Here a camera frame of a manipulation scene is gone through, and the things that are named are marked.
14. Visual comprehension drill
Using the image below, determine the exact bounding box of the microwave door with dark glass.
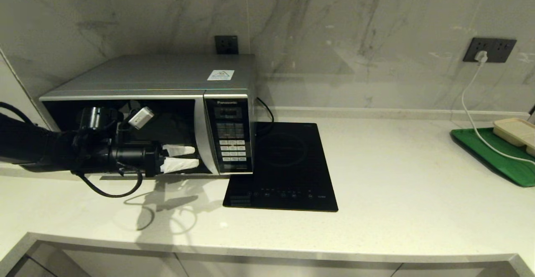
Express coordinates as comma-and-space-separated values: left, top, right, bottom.
39, 92, 221, 175

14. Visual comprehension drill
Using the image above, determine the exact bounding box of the silver Panasonic microwave oven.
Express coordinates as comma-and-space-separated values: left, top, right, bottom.
39, 53, 259, 175

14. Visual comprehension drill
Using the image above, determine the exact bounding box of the white triangle warning sticker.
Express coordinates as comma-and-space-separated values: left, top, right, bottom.
207, 70, 234, 81

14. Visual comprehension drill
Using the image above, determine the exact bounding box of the black induction cooktop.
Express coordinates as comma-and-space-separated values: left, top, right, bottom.
222, 121, 338, 212

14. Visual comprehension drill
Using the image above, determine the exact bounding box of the grey cabinet front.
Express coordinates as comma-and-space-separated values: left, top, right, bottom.
389, 260, 521, 277
176, 250, 403, 277
27, 239, 191, 277
4, 252, 61, 277

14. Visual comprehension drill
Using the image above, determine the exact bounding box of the green plastic tray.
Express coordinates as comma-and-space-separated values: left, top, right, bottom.
450, 127, 535, 187

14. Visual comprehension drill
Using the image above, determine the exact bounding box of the beige lunch container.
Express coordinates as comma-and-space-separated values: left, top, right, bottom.
492, 117, 535, 158

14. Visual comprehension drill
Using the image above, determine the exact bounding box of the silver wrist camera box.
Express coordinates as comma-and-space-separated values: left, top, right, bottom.
127, 107, 155, 130

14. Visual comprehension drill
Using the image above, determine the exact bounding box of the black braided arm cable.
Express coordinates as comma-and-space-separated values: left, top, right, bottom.
74, 165, 144, 198

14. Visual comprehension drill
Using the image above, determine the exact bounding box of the small dark wall socket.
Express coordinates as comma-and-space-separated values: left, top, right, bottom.
214, 35, 239, 55

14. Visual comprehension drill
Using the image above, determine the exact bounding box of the white cable with plug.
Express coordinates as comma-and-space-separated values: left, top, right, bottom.
461, 50, 535, 167

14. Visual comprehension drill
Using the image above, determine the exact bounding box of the wide dark wall socket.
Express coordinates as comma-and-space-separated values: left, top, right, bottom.
463, 37, 517, 64

